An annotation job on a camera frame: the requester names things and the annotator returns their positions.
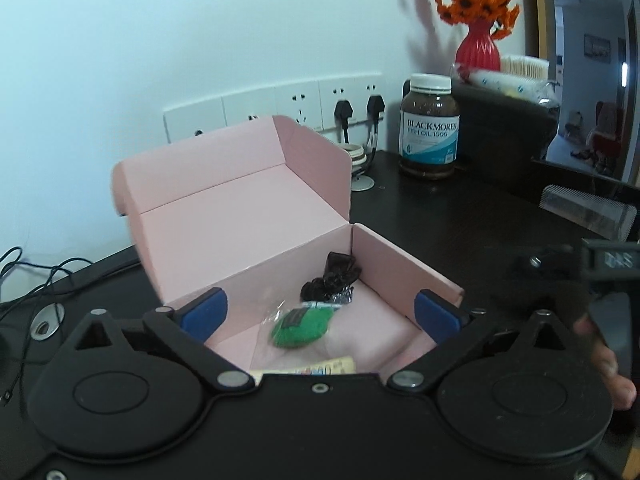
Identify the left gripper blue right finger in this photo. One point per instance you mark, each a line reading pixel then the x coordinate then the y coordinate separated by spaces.
pixel 435 316

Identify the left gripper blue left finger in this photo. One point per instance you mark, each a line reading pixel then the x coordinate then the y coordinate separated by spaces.
pixel 202 316

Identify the person right hand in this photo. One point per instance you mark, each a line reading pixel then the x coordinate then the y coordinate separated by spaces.
pixel 603 359

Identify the green pouch in plastic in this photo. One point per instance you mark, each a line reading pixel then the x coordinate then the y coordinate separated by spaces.
pixel 300 327

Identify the yellow sachet packet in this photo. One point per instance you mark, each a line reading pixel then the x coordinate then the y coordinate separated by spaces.
pixel 345 365

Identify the black hair clip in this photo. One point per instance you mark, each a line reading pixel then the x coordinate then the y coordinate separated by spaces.
pixel 340 273

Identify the pink cardboard box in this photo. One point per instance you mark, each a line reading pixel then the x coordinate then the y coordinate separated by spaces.
pixel 255 209

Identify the silver desk grommet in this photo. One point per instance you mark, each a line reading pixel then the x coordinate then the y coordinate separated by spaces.
pixel 47 322

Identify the black storage box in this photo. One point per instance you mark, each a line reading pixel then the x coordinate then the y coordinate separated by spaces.
pixel 498 133

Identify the brown fish oil bottle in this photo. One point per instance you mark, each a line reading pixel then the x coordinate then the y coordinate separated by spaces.
pixel 429 126

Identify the cotton swab box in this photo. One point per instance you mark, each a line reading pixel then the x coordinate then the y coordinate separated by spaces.
pixel 525 66

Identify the black power plug right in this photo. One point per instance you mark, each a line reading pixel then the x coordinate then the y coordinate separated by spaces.
pixel 375 108

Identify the black power plug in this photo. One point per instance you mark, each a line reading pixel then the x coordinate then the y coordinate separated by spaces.
pixel 375 108
pixel 342 114

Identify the black power plug left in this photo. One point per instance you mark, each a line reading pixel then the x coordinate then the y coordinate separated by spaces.
pixel 342 114

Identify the red ribbed vase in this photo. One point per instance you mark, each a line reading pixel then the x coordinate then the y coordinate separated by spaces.
pixel 478 49

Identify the white wall socket strip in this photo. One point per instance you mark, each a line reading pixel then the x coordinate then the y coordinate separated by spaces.
pixel 310 103

